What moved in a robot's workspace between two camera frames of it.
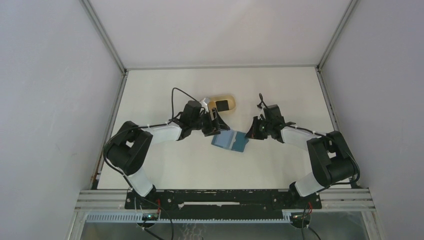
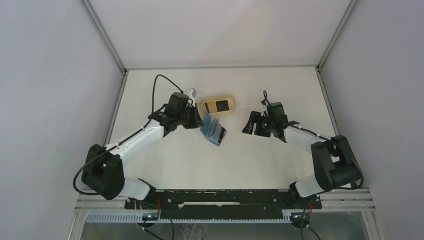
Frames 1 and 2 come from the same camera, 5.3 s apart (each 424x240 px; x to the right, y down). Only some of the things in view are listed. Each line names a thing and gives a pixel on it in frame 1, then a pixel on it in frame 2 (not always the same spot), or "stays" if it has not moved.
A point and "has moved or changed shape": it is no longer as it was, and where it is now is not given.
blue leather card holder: (231, 139) has moved or changed shape
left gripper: (214, 126) -> (197, 122)
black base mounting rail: (222, 204) stays
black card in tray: (222, 105) stays
